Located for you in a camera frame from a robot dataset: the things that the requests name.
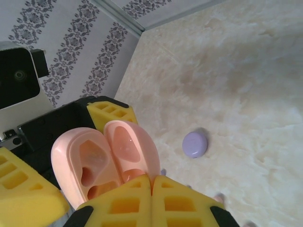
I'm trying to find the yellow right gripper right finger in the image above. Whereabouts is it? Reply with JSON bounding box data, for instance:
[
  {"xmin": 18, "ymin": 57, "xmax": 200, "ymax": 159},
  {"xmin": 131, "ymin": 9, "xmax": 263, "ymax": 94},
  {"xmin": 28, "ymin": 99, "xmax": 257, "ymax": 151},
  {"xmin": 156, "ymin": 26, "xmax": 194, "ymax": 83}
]
[{"xmin": 151, "ymin": 175, "xmax": 240, "ymax": 227}]

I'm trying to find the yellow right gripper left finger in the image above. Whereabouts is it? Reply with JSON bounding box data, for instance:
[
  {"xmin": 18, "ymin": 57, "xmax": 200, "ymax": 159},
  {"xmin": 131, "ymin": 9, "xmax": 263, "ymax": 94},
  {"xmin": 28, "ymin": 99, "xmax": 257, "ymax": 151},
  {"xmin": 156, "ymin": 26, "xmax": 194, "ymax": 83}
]
[{"xmin": 63, "ymin": 174, "xmax": 153, "ymax": 227}]

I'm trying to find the pink earbud charging case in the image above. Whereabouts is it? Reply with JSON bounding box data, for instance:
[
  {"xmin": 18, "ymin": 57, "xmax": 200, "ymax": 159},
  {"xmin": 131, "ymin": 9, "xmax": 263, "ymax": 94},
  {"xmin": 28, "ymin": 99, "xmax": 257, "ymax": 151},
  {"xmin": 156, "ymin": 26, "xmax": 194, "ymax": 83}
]
[{"xmin": 51, "ymin": 120, "xmax": 161, "ymax": 211}]

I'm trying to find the purple earbud charging case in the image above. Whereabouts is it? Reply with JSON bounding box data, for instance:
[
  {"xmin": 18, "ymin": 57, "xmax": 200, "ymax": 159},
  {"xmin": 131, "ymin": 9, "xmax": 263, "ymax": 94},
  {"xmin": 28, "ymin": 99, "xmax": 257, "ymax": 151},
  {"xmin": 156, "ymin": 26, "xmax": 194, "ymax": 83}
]
[{"xmin": 182, "ymin": 131, "xmax": 208, "ymax": 159}]

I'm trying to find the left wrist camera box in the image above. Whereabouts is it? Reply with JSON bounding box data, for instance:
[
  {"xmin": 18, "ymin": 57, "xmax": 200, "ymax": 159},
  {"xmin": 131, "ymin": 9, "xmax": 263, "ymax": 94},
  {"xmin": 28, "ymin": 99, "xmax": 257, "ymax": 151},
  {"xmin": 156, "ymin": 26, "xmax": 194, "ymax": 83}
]
[{"xmin": 0, "ymin": 41, "xmax": 57, "ymax": 112}]

